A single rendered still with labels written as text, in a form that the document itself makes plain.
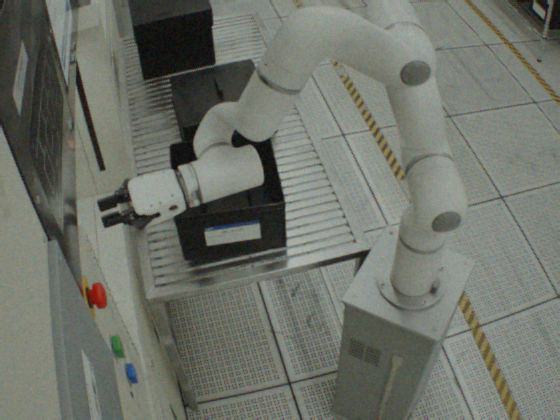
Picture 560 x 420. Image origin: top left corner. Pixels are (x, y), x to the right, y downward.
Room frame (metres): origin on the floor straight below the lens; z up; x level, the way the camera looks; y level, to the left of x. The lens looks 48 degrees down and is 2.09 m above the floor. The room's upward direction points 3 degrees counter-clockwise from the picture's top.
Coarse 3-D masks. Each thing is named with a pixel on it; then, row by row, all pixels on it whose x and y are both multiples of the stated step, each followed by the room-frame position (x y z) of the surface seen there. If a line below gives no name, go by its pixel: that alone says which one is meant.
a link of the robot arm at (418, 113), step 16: (384, 0) 0.97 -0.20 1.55; (400, 0) 0.97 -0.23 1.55; (368, 16) 0.96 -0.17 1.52; (384, 16) 0.92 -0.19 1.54; (400, 16) 0.90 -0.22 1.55; (416, 16) 0.93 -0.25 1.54; (432, 80) 0.91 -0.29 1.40; (400, 96) 0.89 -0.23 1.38; (416, 96) 0.88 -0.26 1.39; (432, 96) 0.89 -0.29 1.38; (400, 112) 0.88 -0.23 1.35; (416, 112) 0.87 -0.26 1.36; (432, 112) 0.87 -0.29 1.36; (400, 128) 0.89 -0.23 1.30; (416, 128) 0.87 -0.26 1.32; (432, 128) 0.87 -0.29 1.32; (400, 144) 0.95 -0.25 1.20; (416, 144) 0.88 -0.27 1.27; (432, 144) 0.88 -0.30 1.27; (448, 144) 0.98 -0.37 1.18; (400, 160) 0.98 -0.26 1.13; (416, 160) 0.94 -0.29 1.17
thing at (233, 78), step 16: (240, 64) 1.74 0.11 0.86; (176, 80) 1.68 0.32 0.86; (192, 80) 1.67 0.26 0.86; (208, 80) 1.66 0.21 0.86; (224, 80) 1.66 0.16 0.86; (240, 80) 1.65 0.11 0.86; (176, 96) 1.59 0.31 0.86; (192, 96) 1.58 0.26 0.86; (208, 96) 1.58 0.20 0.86; (224, 96) 1.57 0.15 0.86; (240, 96) 1.56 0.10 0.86; (176, 112) 1.60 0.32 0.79; (192, 112) 1.50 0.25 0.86; (192, 128) 1.44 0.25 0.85
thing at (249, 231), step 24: (192, 144) 1.29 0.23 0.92; (240, 144) 1.31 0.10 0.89; (264, 144) 1.32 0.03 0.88; (264, 168) 1.32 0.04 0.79; (240, 192) 1.25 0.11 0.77; (264, 192) 1.24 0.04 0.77; (192, 216) 1.02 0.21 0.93; (216, 216) 1.03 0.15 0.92; (240, 216) 1.03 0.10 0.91; (264, 216) 1.04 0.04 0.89; (192, 240) 1.02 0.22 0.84; (216, 240) 1.03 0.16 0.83; (240, 240) 1.03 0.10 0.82; (264, 240) 1.04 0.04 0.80
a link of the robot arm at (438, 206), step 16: (432, 160) 0.92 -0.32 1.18; (448, 160) 0.93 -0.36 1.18; (416, 176) 0.90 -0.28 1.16; (432, 176) 0.88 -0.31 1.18; (448, 176) 0.87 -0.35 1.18; (416, 192) 0.87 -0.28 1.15; (432, 192) 0.84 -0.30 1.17; (448, 192) 0.83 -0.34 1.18; (464, 192) 0.85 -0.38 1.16; (416, 208) 0.84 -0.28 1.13; (432, 208) 0.81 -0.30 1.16; (448, 208) 0.81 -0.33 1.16; (464, 208) 0.82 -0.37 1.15; (400, 224) 0.92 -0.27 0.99; (416, 224) 0.83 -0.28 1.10; (432, 224) 0.80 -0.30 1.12; (448, 224) 0.80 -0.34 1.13; (416, 240) 0.87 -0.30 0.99; (432, 240) 0.86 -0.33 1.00
